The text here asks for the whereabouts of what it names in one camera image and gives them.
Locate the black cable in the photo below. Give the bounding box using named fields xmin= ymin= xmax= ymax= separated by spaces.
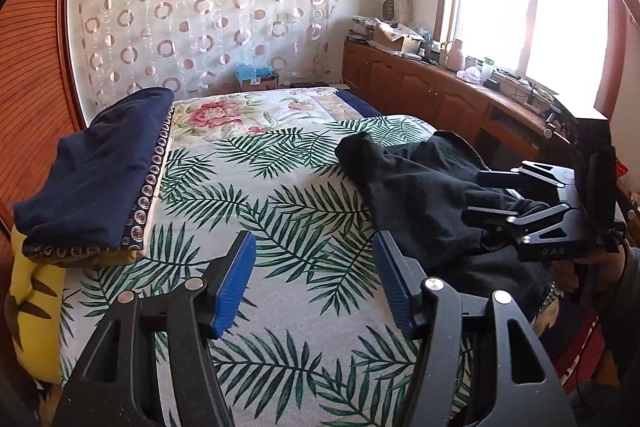
xmin=570 ymin=232 xmax=632 ymax=403

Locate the person's right forearm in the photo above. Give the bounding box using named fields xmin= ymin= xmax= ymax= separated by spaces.
xmin=595 ymin=247 xmax=640 ymax=408

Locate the yellow patterned pillow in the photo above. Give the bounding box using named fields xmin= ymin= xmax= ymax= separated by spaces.
xmin=5 ymin=227 xmax=68 ymax=385

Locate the wooden louvered wardrobe door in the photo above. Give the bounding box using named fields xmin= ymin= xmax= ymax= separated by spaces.
xmin=0 ymin=0 xmax=83 ymax=233

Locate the patterned storage box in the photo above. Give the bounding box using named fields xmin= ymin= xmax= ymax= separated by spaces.
xmin=352 ymin=16 xmax=376 ymax=40

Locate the folded navy blue blanket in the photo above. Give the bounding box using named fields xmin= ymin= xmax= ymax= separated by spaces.
xmin=12 ymin=87 xmax=176 ymax=263

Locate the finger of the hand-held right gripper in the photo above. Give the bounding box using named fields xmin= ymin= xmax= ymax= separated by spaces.
xmin=477 ymin=159 xmax=576 ymax=198
xmin=460 ymin=202 xmax=571 ymax=245

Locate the circle pattern sheer curtain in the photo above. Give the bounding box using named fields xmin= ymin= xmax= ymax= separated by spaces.
xmin=70 ymin=0 xmax=346 ymax=108

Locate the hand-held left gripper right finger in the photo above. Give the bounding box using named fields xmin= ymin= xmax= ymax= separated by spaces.
xmin=372 ymin=229 xmax=576 ymax=427

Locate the wooden cabinet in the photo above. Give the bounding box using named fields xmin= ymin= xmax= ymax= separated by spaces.
xmin=342 ymin=39 xmax=576 ymax=168

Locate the red printed bag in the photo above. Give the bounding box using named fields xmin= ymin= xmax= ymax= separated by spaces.
xmin=550 ymin=322 xmax=601 ymax=388

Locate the box with blue cloth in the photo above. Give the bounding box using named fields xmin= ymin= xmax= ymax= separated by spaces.
xmin=235 ymin=62 xmax=281 ymax=92

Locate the leaf print bedsheet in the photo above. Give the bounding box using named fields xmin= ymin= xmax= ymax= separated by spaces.
xmin=60 ymin=114 xmax=556 ymax=427

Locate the person's right hand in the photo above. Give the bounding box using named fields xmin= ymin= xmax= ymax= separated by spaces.
xmin=555 ymin=249 xmax=631 ymax=298

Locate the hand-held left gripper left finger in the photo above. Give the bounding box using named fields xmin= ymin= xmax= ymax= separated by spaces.
xmin=52 ymin=229 xmax=258 ymax=427

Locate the floral quilt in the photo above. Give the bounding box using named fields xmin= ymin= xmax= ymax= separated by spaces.
xmin=170 ymin=87 xmax=361 ymax=142

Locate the black printed t-shirt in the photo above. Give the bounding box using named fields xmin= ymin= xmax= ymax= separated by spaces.
xmin=335 ymin=129 xmax=556 ymax=313

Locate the open cardboard box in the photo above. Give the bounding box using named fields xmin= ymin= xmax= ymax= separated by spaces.
xmin=375 ymin=18 xmax=423 ymax=52

